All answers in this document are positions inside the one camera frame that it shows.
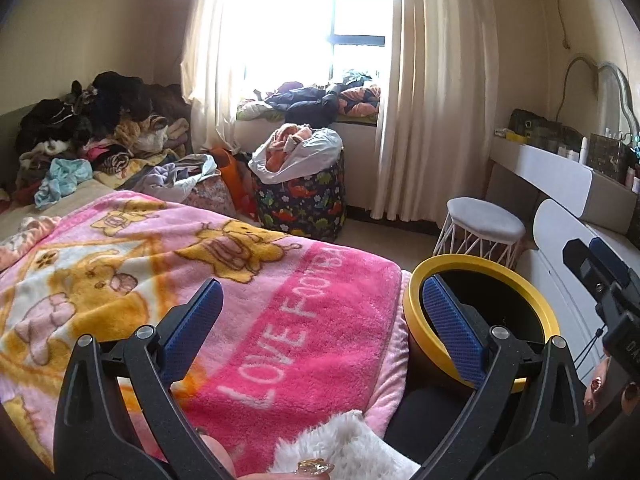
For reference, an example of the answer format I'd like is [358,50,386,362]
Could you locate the dinosaur print fabric bin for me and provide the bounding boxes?
[252,147,347,244]

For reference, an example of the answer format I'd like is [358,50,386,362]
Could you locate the white round stool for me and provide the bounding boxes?
[432,197,527,267]

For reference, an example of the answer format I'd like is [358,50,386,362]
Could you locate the dark bag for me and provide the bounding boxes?
[509,108,584,154]

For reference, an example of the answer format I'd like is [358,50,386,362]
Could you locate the white chair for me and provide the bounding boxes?
[531,198,628,281]

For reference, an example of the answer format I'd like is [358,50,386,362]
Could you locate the cream curtain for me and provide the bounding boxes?
[180,0,282,154]
[370,0,502,237]

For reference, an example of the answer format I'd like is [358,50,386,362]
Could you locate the yellow-rimmed black bin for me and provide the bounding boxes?
[407,254,562,394]

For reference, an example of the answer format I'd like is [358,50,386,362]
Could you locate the wall cable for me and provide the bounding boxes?
[547,0,574,53]

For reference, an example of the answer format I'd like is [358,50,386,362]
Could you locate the white vanity desk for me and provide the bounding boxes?
[490,135,640,237]

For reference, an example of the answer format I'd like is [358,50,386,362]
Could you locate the peach fleece blanket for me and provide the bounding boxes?
[0,216,62,272]

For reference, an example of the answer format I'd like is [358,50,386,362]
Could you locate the person's right hand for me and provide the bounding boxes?
[582,356,640,415]

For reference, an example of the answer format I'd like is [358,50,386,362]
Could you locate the pile of black clothes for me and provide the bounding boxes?
[15,71,193,161]

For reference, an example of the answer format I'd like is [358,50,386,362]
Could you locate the dark clear organizer box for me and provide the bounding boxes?
[585,132,634,179]

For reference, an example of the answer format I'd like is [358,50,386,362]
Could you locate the light blue cloth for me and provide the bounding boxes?
[34,157,95,212]

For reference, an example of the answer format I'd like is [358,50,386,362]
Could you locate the person's left hand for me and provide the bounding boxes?
[196,426,337,480]

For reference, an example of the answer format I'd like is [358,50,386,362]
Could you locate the peach clothes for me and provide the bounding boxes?
[265,122,317,174]

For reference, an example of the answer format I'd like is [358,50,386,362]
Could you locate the white fluffy sleeve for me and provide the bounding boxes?
[270,410,422,480]

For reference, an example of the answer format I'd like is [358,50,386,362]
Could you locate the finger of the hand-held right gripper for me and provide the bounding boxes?
[588,236,640,319]
[561,238,640,377]

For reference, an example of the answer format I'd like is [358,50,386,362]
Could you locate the lavender cloth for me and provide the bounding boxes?
[132,152,222,197]

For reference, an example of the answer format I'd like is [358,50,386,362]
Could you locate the floral storage bag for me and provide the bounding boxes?
[187,175,239,219]

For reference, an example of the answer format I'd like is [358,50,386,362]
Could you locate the pink printed blanket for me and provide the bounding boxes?
[0,190,413,480]

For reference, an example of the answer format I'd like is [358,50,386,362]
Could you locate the orange bag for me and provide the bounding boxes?
[210,146,262,224]

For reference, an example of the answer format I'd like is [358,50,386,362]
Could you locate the pile of clothes on sill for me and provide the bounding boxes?
[235,72,382,124]

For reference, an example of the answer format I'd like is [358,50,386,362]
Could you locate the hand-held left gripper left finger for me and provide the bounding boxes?
[52,277,236,480]

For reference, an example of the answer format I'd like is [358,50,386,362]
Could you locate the beige bed sheet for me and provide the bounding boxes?
[0,180,117,237]

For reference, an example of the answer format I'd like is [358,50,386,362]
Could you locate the window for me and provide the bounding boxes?
[235,0,407,92]

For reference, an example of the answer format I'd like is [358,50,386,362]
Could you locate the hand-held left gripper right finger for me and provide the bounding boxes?
[422,274,590,480]

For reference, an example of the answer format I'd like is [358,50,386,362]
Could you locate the large white plastic bag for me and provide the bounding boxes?
[248,127,345,187]

